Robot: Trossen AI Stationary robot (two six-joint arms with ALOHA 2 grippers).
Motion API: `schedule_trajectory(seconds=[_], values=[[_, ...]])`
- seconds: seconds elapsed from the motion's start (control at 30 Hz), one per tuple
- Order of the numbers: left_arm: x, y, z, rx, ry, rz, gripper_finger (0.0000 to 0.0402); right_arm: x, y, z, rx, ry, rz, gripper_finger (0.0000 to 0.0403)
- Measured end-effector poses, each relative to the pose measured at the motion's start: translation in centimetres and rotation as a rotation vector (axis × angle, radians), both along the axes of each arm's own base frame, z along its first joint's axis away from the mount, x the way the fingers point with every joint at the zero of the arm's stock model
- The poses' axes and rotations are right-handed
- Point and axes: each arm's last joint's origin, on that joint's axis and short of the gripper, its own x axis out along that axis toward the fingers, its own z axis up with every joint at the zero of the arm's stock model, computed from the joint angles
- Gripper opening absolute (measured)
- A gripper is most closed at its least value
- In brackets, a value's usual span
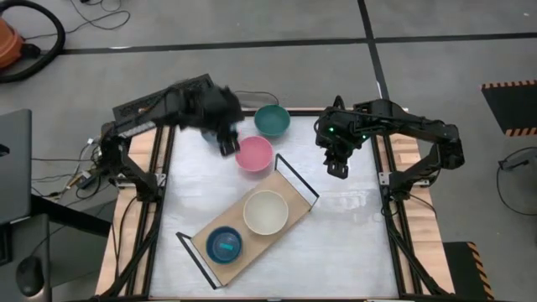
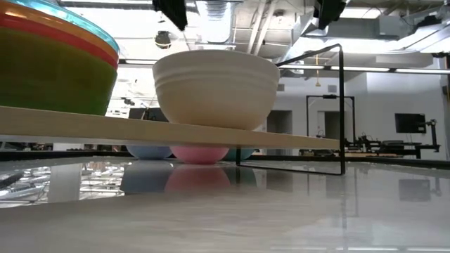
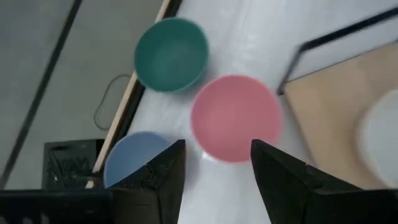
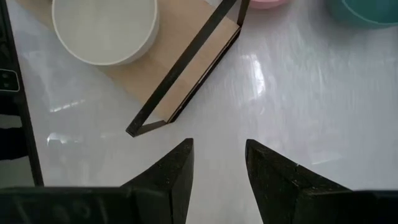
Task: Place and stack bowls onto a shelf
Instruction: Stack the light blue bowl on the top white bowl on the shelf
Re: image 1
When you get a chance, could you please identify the orange vacuum cleaner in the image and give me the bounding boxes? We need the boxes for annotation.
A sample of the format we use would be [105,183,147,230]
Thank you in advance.
[0,18,24,70]

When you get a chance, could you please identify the thin black floor cable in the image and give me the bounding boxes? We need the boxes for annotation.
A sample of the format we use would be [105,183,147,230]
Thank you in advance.
[24,0,132,41]

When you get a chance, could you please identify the light pink plastic bowl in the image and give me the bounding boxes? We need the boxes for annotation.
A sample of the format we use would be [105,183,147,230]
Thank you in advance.
[234,135,274,174]

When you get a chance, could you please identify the white plastic bowl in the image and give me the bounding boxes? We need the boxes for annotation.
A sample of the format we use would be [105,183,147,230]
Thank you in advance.
[242,190,290,237]

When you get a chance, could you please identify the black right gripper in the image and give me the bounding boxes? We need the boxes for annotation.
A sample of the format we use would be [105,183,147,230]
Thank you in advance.
[315,109,370,180]

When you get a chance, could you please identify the black aluminium table frame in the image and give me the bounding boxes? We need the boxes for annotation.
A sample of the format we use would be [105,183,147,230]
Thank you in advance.
[94,107,456,302]

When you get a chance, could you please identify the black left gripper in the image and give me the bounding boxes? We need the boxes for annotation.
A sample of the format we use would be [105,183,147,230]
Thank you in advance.
[182,86,245,158]

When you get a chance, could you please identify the dark green plastic bowl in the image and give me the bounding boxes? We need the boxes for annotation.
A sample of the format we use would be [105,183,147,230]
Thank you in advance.
[253,104,292,138]

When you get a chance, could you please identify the tangle of cables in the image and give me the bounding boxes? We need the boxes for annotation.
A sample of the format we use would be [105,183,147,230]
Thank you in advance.
[31,125,123,200]

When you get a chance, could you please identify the black mat with hazard stripes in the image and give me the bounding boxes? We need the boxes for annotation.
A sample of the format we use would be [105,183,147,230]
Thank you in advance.
[443,241,496,302]
[481,79,537,138]

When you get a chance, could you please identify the grey floor object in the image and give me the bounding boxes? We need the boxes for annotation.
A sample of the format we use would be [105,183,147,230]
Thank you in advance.
[497,146,537,217]

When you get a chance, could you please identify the grey laptop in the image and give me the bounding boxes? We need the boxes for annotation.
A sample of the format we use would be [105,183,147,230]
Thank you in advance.
[0,108,34,226]

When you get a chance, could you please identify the grey desk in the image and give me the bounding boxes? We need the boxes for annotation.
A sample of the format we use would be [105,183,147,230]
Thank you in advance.
[0,213,54,302]

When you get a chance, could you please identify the black computer mouse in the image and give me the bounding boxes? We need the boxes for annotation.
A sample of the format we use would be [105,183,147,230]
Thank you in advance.
[15,256,46,299]

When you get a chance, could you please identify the wooden tray with black handles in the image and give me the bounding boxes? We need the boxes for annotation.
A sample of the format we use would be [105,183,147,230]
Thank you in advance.
[175,153,321,291]

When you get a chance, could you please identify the black cable loop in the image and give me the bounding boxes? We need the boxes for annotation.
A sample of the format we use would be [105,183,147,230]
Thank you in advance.
[232,90,280,109]

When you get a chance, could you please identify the cyan plastic bowl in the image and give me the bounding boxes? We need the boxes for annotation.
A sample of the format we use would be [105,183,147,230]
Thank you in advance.
[205,226,244,266]

